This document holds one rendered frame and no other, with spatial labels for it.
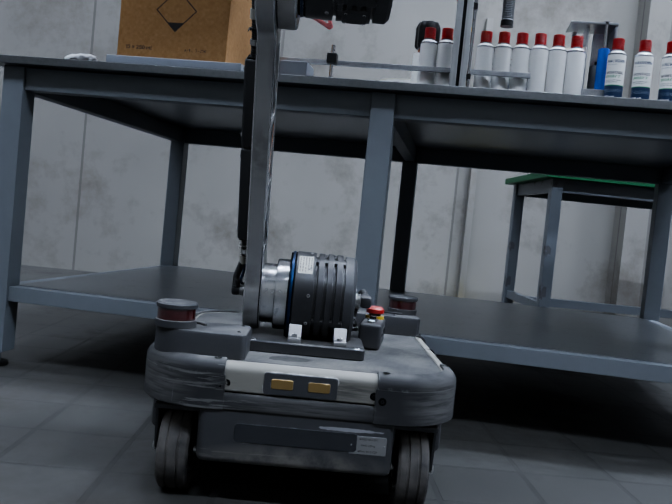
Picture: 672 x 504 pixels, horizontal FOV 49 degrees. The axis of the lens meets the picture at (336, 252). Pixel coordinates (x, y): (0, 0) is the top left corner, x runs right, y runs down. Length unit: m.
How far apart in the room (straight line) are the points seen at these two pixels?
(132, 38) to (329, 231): 2.92
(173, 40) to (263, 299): 0.90
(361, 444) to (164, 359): 0.35
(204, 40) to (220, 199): 2.89
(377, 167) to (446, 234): 3.05
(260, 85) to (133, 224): 3.78
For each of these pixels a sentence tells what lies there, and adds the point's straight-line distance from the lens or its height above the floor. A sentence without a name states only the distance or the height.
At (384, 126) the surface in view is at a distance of 1.86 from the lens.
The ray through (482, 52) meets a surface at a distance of 2.31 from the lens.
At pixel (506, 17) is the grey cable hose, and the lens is 2.24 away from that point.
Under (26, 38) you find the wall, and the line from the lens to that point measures 5.26.
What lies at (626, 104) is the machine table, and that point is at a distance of 1.86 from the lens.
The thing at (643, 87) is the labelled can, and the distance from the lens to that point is 2.34.
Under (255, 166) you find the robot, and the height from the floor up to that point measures 0.56.
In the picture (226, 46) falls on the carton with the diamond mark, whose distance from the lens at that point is 2.00.
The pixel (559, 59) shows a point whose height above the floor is 1.01.
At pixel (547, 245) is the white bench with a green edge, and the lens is 3.50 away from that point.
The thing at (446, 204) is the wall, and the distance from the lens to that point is 4.87.
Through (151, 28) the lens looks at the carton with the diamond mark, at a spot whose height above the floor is 0.93.
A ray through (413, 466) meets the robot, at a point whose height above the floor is 0.09.
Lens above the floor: 0.49
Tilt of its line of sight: 2 degrees down
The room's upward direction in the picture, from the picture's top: 6 degrees clockwise
